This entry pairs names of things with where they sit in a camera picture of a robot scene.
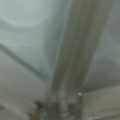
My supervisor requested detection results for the white divided round tray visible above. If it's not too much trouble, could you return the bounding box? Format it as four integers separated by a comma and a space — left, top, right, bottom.
0, 0, 120, 120

